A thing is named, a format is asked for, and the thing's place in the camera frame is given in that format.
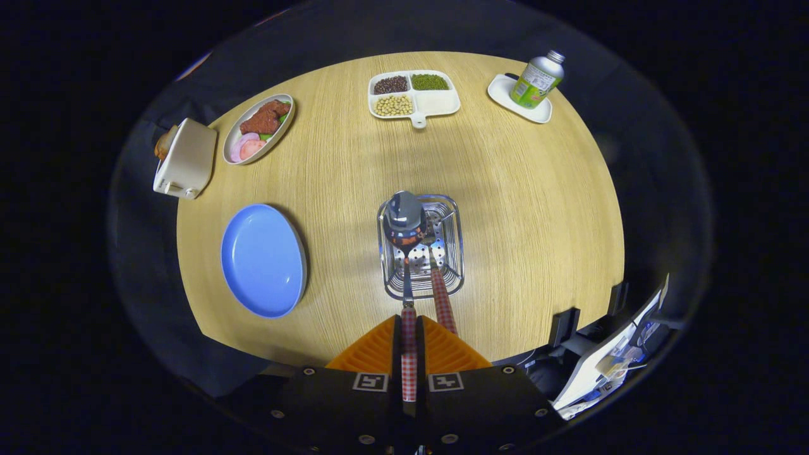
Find perforated metal basket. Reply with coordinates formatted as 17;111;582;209
377;193;465;300

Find pink ham slices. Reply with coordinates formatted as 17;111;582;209
229;132;267;162

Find oval white food dish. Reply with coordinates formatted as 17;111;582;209
222;94;296;166

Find toasted bread slice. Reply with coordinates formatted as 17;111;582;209
154;124;179;161

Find spoon with red checked handle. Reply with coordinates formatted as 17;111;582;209
383;190;428;403

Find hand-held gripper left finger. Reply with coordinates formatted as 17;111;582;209
253;314;403;455

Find black table clamp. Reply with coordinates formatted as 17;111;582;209
608;280;630;317
550;308;581;347

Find fork with red checked handle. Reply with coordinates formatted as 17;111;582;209
408;243;458;336

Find cream white toaster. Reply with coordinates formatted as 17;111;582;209
152;118;218;200

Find brown fried meat pieces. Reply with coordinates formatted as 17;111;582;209
239;99;291;135

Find divided white bean dish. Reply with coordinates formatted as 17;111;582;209
368;70;461;130

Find green label metal bottle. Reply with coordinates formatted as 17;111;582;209
509;50;566;110

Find blue round plate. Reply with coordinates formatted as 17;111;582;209
220;203;308;319

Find small square white dish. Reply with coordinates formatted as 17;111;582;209
487;73;553;124

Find yellow soybeans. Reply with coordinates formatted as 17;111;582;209
374;95;413;117

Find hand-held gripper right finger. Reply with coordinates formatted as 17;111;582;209
417;314;563;455

